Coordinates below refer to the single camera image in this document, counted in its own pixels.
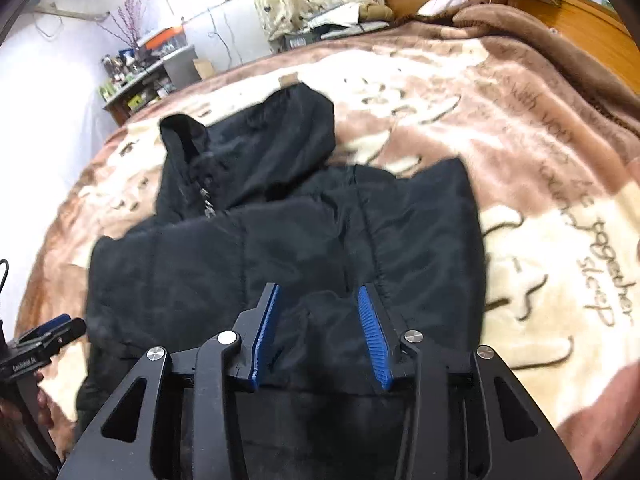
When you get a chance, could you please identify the black puffer jacket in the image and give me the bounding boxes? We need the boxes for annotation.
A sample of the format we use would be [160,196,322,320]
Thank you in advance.
[75,85,488,480]

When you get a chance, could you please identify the plain brown fleece blanket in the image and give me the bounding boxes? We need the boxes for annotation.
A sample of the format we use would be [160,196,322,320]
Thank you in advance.
[390,0,640,161]

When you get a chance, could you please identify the white pillow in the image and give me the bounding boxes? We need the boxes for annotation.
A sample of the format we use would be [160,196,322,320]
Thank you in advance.
[416,0,469,17]

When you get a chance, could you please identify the wooden shelf with bottles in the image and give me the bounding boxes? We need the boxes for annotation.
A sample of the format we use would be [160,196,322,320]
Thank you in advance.
[101,50,173,127]

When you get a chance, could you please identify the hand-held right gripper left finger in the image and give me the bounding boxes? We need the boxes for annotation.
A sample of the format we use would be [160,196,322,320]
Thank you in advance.
[57,283,279,480]

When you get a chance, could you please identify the wooden headboard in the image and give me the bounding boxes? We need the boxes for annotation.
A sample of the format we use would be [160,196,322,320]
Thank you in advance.
[382,0,640,107]

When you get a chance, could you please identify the folded clothes pile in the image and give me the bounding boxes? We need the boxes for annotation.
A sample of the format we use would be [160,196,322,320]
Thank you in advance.
[306,2,397,32]

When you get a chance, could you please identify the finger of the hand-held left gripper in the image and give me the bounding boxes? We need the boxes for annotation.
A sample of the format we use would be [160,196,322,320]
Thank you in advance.
[17,313,72,343]
[47,317,87,350]

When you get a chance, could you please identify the wall pipe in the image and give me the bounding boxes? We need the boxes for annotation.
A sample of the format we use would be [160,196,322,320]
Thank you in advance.
[29,0,112,25]

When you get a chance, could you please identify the person's left hand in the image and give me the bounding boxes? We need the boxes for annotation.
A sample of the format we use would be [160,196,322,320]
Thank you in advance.
[34,384,57,430]

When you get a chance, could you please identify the purple flower branches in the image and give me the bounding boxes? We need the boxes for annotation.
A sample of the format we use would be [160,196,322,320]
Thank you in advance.
[96,0,157,52]

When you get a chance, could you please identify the orange lid container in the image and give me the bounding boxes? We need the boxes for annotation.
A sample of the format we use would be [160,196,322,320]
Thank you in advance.
[136,26,189,57]

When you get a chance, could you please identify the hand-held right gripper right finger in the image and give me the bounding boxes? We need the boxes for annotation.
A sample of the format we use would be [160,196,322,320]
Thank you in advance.
[358,284,583,480]

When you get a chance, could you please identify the brown cream printed blanket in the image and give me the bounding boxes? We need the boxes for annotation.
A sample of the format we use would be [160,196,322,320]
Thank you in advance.
[15,25,640,480]

